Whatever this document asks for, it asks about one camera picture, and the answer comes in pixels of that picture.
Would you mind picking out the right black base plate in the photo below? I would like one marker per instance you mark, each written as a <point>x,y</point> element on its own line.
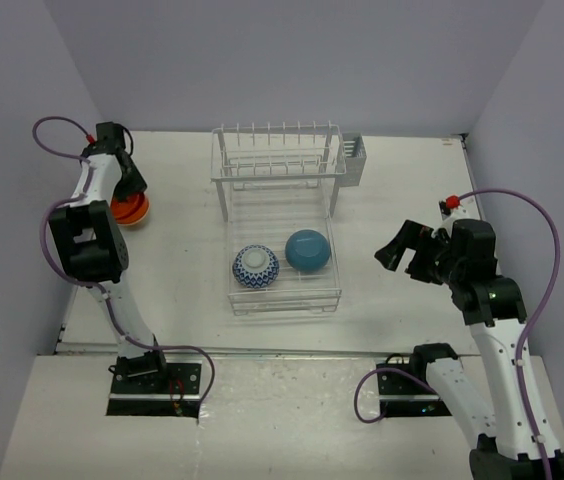
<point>400,397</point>

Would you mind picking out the orange bowl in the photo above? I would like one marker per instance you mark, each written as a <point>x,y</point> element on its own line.
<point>132,215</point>
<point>129,205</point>

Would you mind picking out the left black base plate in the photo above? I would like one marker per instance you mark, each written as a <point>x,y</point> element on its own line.
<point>176,393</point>

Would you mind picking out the blue patterned bowl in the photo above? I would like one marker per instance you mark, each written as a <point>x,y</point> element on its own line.
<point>255,267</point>

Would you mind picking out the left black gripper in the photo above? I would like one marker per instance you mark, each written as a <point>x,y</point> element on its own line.
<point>136,185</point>

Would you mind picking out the white wire dish rack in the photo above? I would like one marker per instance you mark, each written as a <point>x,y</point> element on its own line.
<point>273,181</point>

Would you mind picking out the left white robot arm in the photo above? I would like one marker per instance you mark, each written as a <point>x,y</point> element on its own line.
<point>110,193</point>

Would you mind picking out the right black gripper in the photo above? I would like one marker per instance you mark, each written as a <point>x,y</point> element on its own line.
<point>416,236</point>

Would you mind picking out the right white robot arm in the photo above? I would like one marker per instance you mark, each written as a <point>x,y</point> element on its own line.
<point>510,435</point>

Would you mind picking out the teal bowl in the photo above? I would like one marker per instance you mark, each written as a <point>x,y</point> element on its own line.
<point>307,251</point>

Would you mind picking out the grey cutlery holder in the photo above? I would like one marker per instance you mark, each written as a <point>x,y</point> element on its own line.
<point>355,158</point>

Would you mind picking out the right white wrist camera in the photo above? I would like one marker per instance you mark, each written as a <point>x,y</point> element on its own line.
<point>452,210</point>

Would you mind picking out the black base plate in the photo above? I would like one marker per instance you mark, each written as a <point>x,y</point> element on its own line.
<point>400,397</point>
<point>176,393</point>

